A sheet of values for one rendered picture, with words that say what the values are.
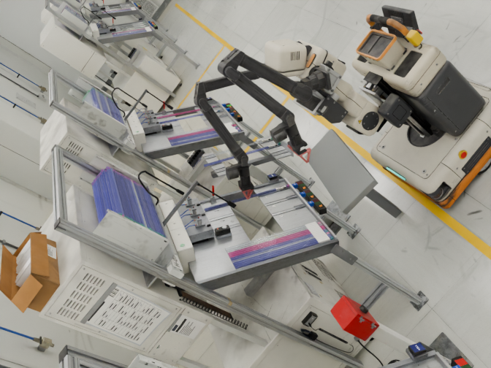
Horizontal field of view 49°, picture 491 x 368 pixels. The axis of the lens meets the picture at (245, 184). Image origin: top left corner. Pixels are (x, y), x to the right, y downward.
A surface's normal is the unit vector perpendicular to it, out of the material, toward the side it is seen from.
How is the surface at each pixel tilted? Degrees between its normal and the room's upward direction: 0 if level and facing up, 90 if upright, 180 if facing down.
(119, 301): 88
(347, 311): 0
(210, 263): 43
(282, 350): 90
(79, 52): 90
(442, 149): 0
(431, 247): 0
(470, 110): 90
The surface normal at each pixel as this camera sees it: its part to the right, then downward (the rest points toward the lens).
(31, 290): -0.26, -0.04
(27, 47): 0.32, 0.44
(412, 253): -0.72, -0.46
